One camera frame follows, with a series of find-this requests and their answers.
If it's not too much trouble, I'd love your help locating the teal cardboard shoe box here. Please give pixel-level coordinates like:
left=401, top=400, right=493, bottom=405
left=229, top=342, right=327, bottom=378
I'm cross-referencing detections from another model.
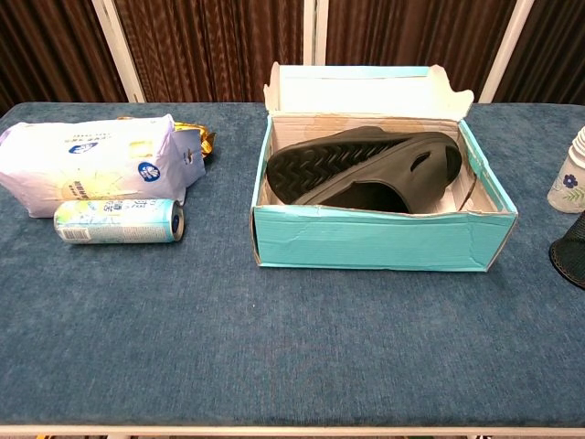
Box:
left=250, top=61, right=519, bottom=273

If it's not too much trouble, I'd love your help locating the white lilac tissue pack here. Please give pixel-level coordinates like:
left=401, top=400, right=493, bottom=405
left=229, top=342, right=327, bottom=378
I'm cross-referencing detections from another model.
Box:
left=0, top=113, right=207, bottom=219

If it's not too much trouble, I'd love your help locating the light green beverage can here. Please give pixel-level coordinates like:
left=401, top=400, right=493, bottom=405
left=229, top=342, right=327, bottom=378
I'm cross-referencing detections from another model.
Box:
left=53, top=198, right=186, bottom=245

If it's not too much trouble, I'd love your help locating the brown pleated curtain panel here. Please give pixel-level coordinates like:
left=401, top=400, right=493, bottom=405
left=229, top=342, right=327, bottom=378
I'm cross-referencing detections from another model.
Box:
left=324, top=0, right=520, bottom=104
left=495, top=0, right=585, bottom=104
left=113, top=0, right=305, bottom=103
left=0, top=0, right=128, bottom=115

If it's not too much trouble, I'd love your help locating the stack of paper cups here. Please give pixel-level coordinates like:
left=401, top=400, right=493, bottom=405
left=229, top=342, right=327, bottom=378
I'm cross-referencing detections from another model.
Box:
left=547, top=123, right=585, bottom=215

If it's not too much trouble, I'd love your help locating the black mesh pen holder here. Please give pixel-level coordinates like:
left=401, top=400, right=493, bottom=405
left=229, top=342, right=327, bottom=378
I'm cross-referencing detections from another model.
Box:
left=548, top=222, right=585, bottom=290

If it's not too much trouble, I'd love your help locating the gold snack packet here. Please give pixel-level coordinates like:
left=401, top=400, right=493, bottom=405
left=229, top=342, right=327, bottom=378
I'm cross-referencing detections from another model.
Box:
left=117, top=116, right=217, bottom=162

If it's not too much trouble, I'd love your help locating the white partition post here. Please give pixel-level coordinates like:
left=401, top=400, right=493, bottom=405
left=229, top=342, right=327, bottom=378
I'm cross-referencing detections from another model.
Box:
left=90, top=0, right=146, bottom=103
left=302, top=0, right=329, bottom=70
left=477, top=0, right=536, bottom=104

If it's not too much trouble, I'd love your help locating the black slipper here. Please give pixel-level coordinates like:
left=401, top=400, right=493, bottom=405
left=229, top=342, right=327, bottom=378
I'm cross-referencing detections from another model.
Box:
left=292, top=131, right=463, bottom=214
left=266, top=126, right=412, bottom=204

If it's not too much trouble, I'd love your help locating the blue table cloth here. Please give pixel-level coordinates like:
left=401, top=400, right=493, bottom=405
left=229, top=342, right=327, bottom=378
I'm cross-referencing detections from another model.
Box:
left=0, top=101, right=585, bottom=429

